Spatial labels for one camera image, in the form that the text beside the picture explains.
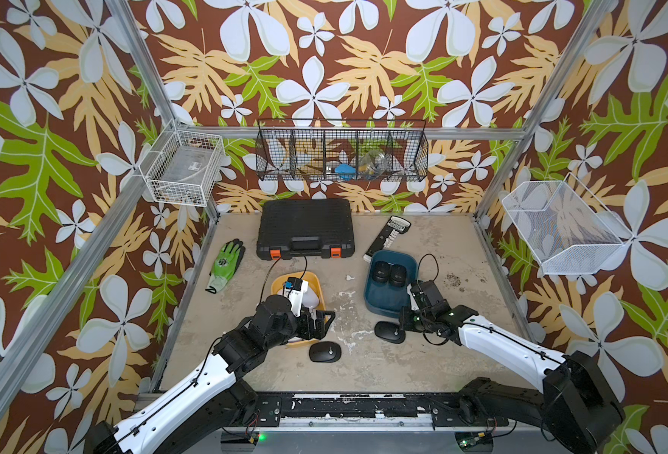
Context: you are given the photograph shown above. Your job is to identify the yellow plastic tray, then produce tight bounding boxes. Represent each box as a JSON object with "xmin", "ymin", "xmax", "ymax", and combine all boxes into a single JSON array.
[{"xmin": 271, "ymin": 272, "xmax": 336, "ymax": 345}]

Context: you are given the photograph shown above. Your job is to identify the green work glove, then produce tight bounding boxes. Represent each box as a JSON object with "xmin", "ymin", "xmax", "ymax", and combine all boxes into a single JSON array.
[{"xmin": 205, "ymin": 238, "xmax": 245, "ymax": 294}]

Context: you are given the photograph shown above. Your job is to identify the white mouse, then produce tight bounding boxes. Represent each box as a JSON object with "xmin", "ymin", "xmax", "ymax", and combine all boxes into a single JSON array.
[{"xmin": 301, "ymin": 288, "xmax": 319, "ymax": 310}]

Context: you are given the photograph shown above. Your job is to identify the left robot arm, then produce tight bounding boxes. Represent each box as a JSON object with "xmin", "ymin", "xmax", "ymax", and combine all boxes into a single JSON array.
[{"xmin": 84, "ymin": 294, "xmax": 336, "ymax": 453}]

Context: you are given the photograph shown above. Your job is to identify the black tool case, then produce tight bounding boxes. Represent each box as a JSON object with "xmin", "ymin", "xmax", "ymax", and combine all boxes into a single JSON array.
[{"xmin": 256, "ymin": 199, "xmax": 355, "ymax": 260}]

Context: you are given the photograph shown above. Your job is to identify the white wire basket right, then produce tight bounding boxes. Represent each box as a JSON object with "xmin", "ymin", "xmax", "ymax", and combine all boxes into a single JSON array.
[{"xmin": 502, "ymin": 172, "xmax": 633, "ymax": 275}]

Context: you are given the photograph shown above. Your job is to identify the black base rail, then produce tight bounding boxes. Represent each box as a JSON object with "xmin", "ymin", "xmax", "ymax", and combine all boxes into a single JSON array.
[{"xmin": 204, "ymin": 390, "xmax": 510, "ymax": 429}]

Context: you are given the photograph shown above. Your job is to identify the white wire basket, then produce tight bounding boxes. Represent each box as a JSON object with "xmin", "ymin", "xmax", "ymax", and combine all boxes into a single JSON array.
[
  {"xmin": 142, "ymin": 129, "xmax": 226, "ymax": 207},
  {"xmin": 502, "ymin": 172, "xmax": 633, "ymax": 275}
]

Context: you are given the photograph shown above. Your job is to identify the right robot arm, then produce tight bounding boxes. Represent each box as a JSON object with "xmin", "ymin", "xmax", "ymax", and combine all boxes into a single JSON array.
[{"xmin": 400, "ymin": 281, "xmax": 625, "ymax": 453}]

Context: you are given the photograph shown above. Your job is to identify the black wire basket back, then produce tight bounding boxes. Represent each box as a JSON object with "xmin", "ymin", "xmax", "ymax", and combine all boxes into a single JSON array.
[{"xmin": 254, "ymin": 118, "xmax": 430, "ymax": 183}]

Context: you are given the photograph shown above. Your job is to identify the teal plastic tray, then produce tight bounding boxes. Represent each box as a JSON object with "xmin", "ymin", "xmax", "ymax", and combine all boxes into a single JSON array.
[{"xmin": 364, "ymin": 250, "xmax": 417, "ymax": 319}]

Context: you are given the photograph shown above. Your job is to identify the white wire basket left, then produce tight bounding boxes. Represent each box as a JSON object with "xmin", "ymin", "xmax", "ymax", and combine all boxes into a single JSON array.
[{"xmin": 142, "ymin": 129, "xmax": 226, "ymax": 207}]

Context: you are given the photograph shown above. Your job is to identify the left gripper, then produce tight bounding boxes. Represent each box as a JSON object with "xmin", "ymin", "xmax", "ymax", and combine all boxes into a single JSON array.
[{"xmin": 263, "ymin": 303, "xmax": 335, "ymax": 351}]

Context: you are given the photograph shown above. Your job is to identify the black mouse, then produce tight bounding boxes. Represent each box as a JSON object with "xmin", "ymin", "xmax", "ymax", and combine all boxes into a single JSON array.
[
  {"xmin": 371, "ymin": 261, "xmax": 392, "ymax": 284},
  {"xmin": 309, "ymin": 342, "xmax": 342, "ymax": 363},
  {"xmin": 389, "ymin": 264, "xmax": 408, "ymax": 288},
  {"xmin": 374, "ymin": 321, "xmax": 406, "ymax": 344}
]

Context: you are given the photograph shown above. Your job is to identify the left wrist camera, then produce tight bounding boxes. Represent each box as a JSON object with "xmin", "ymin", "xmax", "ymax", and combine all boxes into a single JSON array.
[{"xmin": 282, "ymin": 277, "xmax": 309, "ymax": 317}]

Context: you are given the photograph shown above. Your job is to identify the blue object in basket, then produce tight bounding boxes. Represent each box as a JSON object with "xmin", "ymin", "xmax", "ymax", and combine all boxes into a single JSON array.
[{"xmin": 334, "ymin": 164, "xmax": 357, "ymax": 181}]

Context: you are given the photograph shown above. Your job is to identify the black bit holder strip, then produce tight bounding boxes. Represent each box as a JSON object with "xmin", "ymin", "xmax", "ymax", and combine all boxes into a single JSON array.
[{"xmin": 362, "ymin": 216, "xmax": 412, "ymax": 263}]

